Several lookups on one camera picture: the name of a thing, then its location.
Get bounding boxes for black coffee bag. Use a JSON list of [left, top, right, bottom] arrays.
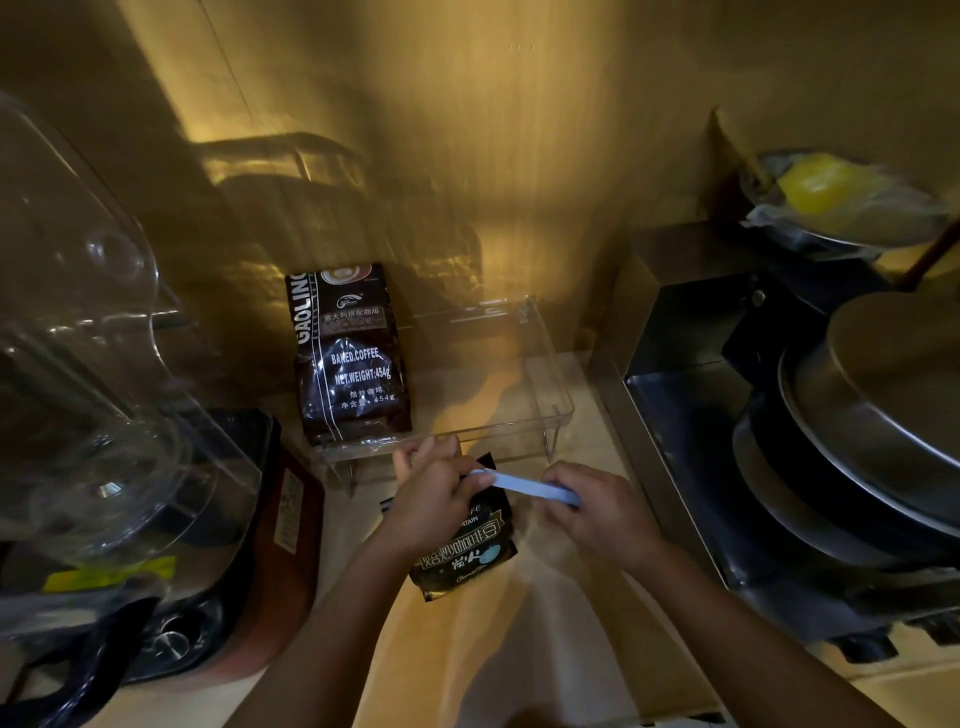
[[379, 452, 519, 603]]

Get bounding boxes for person's right hand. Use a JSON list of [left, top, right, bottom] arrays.
[[541, 461, 666, 573]]

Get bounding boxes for person's right forearm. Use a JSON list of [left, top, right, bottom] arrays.
[[630, 541, 903, 728]]

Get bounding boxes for dark brown coffee bean bag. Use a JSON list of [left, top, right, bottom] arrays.
[[285, 261, 414, 448]]

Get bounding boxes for stainless steel stove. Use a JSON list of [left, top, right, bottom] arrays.
[[592, 222, 960, 665]]

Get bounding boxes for person's left hand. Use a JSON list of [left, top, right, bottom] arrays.
[[377, 434, 496, 562]]

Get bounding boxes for clear acrylic tray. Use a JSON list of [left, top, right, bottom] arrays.
[[311, 294, 576, 489]]

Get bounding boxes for light blue bag clip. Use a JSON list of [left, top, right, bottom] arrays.
[[466, 468, 583, 509]]

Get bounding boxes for steel pot with lid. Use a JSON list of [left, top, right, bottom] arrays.
[[731, 291, 960, 571]]

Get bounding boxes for clear plastic blender jug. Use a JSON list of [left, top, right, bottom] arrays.
[[0, 90, 264, 639]]

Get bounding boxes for red and black appliance base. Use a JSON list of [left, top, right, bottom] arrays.
[[0, 408, 326, 728]]

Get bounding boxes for person's left forearm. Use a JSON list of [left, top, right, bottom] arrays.
[[222, 525, 440, 728]]

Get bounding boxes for steel bowl with yellow item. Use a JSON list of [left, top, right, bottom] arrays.
[[738, 148, 952, 260]]

